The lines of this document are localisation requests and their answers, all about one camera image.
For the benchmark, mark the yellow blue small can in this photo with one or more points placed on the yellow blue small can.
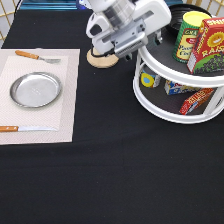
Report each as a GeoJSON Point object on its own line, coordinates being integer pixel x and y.
{"type": "Point", "coordinates": [149, 78]}

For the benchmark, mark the green yellow-lid cylinder can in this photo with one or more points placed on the green yellow-lid cylinder can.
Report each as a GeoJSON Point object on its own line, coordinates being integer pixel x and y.
{"type": "Point", "coordinates": [187, 34]}

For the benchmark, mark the round silver metal plate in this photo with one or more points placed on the round silver metal plate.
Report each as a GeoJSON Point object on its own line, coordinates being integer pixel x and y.
{"type": "Point", "coordinates": [35, 89]}

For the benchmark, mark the wooden handled fork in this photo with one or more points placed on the wooden handled fork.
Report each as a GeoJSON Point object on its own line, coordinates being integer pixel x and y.
{"type": "Point", "coordinates": [36, 57]}

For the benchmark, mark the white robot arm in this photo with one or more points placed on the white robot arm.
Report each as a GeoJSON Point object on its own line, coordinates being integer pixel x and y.
{"type": "Point", "coordinates": [121, 27]}

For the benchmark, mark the blue yellow small box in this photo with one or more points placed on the blue yellow small box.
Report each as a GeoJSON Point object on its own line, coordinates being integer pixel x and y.
{"type": "Point", "coordinates": [172, 88]}

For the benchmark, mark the red raisins box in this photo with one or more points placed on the red raisins box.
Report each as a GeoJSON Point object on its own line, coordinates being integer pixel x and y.
{"type": "Point", "coordinates": [207, 54]}

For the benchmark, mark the round wooden coaster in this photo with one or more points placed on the round wooden coaster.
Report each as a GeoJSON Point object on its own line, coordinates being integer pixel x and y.
{"type": "Point", "coordinates": [100, 62]}

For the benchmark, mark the white two-tier lazy Susan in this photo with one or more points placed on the white two-tier lazy Susan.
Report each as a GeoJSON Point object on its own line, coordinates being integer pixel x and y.
{"type": "Point", "coordinates": [159, 59]}

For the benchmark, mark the black ribbed bowl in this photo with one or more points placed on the black ribbed bowl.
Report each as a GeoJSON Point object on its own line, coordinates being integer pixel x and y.
{"type": "Point", "coordinates": [177, 12]}

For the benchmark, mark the beige woven placemat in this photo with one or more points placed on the beige woven placemat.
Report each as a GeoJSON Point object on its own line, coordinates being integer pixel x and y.
{"type": "Point", "coordinates": [59, 114]}

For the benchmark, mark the wooden handled knife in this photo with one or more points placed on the wooden handled knife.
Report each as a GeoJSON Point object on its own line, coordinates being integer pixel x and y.
{"type": "Point", "coordinates": [25, 128]}

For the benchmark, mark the red white small box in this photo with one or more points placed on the red white small box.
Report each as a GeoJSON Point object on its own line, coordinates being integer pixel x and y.
{"type": "Point", "coordinates": [195, 100]}

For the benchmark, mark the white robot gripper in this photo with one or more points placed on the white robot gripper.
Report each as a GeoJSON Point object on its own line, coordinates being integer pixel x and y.
{"type": "Point", "coordinates": [121, 27]}

